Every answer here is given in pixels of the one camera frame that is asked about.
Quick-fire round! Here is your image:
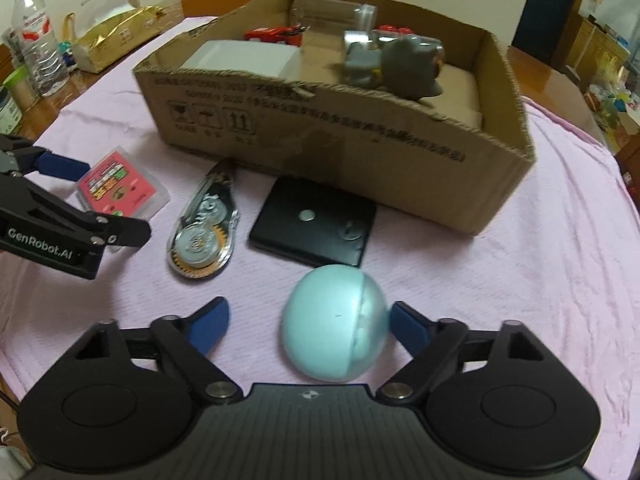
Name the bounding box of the pink card case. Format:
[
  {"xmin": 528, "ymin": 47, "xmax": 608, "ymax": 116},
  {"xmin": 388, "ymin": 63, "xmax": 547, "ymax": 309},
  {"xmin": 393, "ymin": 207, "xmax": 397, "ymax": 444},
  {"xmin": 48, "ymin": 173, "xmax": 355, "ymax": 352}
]
[{"xmin": 76, "ymin": 146, "xmax": 170, "ymax": 220}]

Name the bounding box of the correction tape dispenser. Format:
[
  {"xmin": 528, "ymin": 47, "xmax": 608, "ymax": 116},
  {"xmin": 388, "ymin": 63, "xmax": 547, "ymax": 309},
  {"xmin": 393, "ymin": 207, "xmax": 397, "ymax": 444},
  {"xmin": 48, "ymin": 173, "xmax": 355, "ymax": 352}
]
[{"xmin": 167, "ymin": 158, "xmax": 240, "ymax": 280}]

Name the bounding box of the light blue earbud case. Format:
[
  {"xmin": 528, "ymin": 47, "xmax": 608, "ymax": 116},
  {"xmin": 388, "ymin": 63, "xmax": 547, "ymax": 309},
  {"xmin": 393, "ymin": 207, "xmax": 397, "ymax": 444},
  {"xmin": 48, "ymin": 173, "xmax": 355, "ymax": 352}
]
[{"xmin": 281, "ymin": 264, "xmax": 390, "ymax": 382}]

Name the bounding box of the black square device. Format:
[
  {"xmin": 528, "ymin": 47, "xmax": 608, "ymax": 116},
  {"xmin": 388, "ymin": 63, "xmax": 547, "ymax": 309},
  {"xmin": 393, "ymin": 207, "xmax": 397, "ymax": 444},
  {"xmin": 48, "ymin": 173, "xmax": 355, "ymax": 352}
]
[{"xmin": 248, "ymin": 176, "xmax": 378, "ymax": 268}]

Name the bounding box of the translucent white plastic box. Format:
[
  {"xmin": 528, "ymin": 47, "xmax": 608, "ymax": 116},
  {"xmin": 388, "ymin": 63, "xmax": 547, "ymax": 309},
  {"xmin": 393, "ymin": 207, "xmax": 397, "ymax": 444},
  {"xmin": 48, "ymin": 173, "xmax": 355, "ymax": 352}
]
[{"xmin": 181, "ymin": 40, "xmax": 302, "ymax": 80}]

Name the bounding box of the red toy train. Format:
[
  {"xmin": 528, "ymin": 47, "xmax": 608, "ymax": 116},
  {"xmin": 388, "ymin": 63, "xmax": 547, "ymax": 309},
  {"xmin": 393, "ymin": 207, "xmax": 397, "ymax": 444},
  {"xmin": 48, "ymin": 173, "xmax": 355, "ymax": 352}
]
[{"xmin": 244, "ymin": 25, "xmax": 306, "ymax": 47}]

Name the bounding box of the black toy with red wheels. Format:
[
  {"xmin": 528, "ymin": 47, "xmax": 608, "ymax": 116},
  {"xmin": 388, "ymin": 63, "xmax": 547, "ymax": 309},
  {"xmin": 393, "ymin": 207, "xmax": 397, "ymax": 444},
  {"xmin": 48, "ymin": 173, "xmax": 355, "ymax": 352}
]
[{"xmin": 378, "ymin": 25, "xmax": 413, "ymax": 36}]

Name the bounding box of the fish oil capsule bottle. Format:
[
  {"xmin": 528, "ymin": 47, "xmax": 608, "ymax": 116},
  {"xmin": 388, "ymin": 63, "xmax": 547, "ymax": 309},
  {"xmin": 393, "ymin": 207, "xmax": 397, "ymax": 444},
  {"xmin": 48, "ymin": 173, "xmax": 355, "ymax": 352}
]
[{"xmin": 342, "ymin": 29, "xmax": 446, "ymax": 80}]

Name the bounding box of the small tin can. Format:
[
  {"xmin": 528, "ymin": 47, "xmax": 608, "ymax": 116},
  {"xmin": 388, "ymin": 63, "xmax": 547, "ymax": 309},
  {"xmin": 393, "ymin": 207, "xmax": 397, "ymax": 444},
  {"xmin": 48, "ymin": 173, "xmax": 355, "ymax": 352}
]
[{"xmin": 0, "ymin": 87, "xmax": 23, "ymax": 136}]

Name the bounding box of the green cap container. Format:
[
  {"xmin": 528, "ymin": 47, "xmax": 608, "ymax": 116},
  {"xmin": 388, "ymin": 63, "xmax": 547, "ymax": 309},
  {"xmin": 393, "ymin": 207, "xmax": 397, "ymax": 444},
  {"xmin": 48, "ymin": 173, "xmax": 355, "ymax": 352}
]
[{"xmin": 3, "ymin": 66, "xmax": 38, "ymax": 112}]

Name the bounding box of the gold tissue box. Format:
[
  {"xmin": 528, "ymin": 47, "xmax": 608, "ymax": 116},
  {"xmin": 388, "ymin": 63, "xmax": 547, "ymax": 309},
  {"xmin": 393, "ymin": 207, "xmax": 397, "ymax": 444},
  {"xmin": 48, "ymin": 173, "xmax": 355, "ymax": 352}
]
[{"xmin": 63, "ymin": 6, "xmax": 165, "ymax": 74}]

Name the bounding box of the pink table cloth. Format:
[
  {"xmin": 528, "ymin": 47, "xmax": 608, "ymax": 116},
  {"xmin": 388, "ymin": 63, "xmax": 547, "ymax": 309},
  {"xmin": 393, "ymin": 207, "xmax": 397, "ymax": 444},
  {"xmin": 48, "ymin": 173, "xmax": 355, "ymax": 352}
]
[{"xmin": 0, "ymin": 15, "xmax": 640, "ymax": 480}]

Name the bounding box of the clear water bottle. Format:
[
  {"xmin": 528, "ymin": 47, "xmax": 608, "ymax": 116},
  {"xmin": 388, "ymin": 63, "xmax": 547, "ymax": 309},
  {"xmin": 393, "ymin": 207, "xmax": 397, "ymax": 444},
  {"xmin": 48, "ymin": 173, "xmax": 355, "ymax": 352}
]
[{"xmin": 12, "ymin": 0, "xmax": 68, "ymax": 98}]

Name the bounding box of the brown cardboard box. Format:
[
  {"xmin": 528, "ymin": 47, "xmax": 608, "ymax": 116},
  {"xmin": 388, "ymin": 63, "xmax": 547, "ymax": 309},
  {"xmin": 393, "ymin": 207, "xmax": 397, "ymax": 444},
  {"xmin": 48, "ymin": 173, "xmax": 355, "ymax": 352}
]
[{"xmin": 134, "ymin": 0, "xmax": 536, "ymax": 234}]

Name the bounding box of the wooden chair right side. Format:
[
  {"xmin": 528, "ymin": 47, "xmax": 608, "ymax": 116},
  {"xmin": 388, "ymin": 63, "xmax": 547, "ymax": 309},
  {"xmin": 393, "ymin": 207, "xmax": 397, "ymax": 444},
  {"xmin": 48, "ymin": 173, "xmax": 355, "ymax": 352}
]
[{"xmin": 615, "ymin": 134, "xmax": 640, "ymax": 202}]

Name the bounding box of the wooden cabinet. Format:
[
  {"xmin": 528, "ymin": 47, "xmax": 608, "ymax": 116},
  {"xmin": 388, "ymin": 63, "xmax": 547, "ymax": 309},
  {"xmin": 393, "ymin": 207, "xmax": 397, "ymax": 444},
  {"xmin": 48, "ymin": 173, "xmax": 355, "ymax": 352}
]
[{"xmin": 564, "ymin": 16, "xmax": 629, "ymax": 84}]

